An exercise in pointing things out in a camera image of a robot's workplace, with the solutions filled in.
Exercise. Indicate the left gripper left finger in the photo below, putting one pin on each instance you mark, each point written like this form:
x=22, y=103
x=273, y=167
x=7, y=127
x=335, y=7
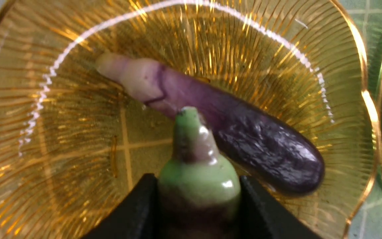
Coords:
x=136, y=217

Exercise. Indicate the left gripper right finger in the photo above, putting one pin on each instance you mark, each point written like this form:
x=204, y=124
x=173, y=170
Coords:
x=261, y=216

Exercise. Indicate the dark purple eggplant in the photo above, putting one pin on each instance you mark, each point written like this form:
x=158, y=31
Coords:
x=264, y=145

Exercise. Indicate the amber plastic plate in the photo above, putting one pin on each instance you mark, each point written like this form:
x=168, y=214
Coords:
x=72, y=144

